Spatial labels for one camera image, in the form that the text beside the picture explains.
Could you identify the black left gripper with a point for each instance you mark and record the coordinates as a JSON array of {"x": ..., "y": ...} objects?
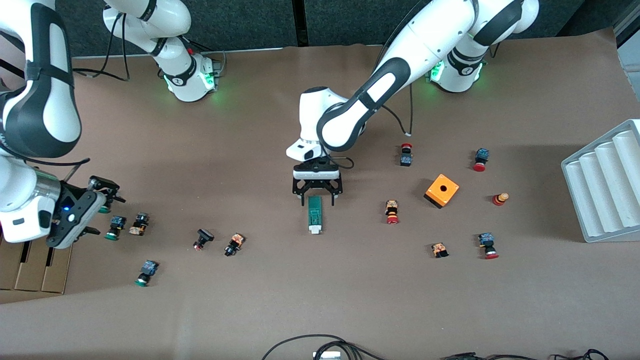
[{"x": 313, "y": 167}]

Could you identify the black push button orange block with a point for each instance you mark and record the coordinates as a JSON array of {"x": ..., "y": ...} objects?
[{"x": 235, "y": 242}]

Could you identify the black switch orange block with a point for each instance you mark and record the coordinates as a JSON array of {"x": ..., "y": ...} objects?
[{"x": 139, "y": 225}]

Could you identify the orange black contact block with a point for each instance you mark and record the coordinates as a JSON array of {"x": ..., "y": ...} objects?
[{"x": 439, "y": 249}]

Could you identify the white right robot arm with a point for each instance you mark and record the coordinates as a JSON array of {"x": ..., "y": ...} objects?
[{"x": 52, "y": 75}]

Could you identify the green push button blue block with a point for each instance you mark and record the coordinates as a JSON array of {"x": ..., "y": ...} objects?
[
  {"x": 104, "y": 210},
  {"x": 148, "y": 268},
  {"x": 116, "y": 224}
]

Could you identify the orange button enclosure box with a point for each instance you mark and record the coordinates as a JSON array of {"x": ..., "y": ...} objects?
[{"x": 447, "y": 196}]

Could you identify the black square button red base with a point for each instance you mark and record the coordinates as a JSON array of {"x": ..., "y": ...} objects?
[{"x": 204, "y": 235}]

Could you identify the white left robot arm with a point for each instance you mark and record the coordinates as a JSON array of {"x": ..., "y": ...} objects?
[{"x": 430, "y": 40}]

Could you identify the red yellow mushroom button head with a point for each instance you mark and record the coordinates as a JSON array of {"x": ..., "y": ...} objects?
[{"x": 498, "y": 200}]

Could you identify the white ribbed plastic tray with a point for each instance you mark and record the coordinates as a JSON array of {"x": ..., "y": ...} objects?
[{"x": 605, "y": 190}]

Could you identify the brown cardboard box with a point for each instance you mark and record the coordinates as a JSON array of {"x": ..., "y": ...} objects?
[{"x": 30, "y": 270}]

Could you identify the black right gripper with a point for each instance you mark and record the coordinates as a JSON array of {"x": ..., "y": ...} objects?
[{"x": 76, "y": 196}]

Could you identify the red push button orange block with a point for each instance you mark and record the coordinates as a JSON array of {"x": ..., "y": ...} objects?
[{"x": 391, "y": 207}]

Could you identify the black divider post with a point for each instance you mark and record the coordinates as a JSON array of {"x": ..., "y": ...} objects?
[{"x": 299, "y": 20}]

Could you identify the green load switch white slider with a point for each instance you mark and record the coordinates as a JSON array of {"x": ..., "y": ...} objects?
[{"x": 315, "y": 215}]

